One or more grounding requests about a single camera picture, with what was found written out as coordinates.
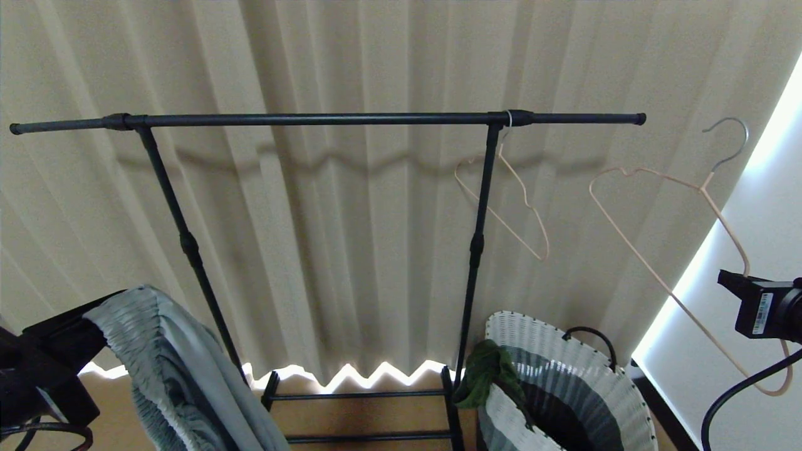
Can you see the pink clothes hanger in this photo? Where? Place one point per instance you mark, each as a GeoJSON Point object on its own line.
{"type": "Point", "coordinates": [747, 136]}
{"type": "Point", "coordinates": [501, 223]}

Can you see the beige curtain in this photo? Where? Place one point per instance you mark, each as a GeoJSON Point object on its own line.
{"type": "Point", "coordinates": [376, 250]}

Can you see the pale grey shorts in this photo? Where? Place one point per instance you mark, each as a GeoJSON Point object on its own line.
{"type": "Point", "coordinates": [175, 376]}

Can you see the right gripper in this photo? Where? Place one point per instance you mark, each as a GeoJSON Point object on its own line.
{"type": "Point", "coordinates": [783, 313]}

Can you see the green garment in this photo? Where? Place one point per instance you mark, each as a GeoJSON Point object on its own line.
{"type": "Point", "coordinates": [485, 369]}

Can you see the black clothes rack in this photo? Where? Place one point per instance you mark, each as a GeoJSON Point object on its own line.
{"type": "Point", "coordinates": [313, 119]}

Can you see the white laundry basket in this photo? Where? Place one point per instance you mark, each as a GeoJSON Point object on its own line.
{"type": "Point", "coordinates": [564, 351]}

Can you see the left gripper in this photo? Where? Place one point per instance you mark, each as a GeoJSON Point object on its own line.
{"type": "Point", "coordinates": [37, 376]}

